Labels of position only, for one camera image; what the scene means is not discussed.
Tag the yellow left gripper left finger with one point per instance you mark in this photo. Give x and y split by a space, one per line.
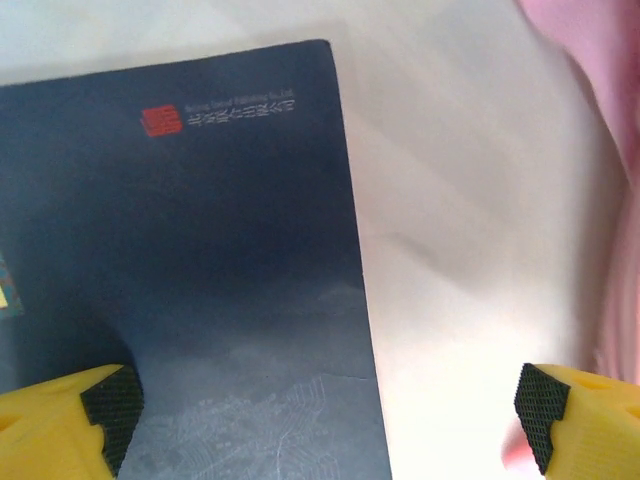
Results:
50 425

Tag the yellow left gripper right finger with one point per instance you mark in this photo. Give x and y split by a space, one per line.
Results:
590 430

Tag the dark blue book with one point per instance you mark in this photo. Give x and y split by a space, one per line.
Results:
200 250

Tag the pink student backpack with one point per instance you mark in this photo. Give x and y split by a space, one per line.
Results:
620 100

